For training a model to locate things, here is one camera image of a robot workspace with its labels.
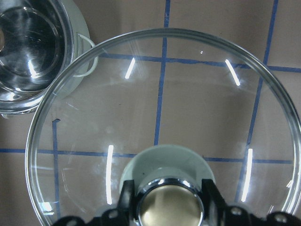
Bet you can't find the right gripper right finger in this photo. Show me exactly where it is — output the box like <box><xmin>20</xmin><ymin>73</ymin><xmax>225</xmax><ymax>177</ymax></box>
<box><xmin>201</xmin><ymin>179</ymin><xmax>301</xmax><ymax>226</ymax></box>

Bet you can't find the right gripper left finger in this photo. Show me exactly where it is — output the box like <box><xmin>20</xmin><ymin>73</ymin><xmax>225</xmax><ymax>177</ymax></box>
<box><xmin>54</xmin><ymin>180</ymin><xmax>135</xmax><ymax>226</ymax></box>

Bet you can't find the glass pot lid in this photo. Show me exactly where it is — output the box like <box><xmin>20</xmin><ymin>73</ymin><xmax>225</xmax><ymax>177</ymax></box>
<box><xmin>26</xmin><ymin>28</ymin><xmax>301</xmax><ymax>226</ymax></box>

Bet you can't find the pale green electric pot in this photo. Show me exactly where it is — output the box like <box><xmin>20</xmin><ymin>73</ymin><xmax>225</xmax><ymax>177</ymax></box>
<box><xmin>0</xmin><ymin>0</ymin><xmax>95</xmax><ymax>118</ymax></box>

